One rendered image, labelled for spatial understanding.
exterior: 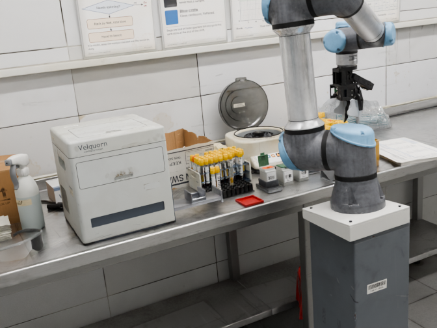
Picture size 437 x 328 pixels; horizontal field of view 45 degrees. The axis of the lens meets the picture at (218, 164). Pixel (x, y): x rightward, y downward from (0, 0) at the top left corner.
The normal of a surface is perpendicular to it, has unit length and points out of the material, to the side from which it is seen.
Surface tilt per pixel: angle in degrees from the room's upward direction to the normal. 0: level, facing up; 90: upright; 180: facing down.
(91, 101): 90
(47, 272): 90
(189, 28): 94
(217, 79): 90
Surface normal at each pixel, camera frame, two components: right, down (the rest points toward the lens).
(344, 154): -0.50, 0.24
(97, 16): 0.48, 0.25
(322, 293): -0.89, 0.20
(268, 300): -0.08, -0.96
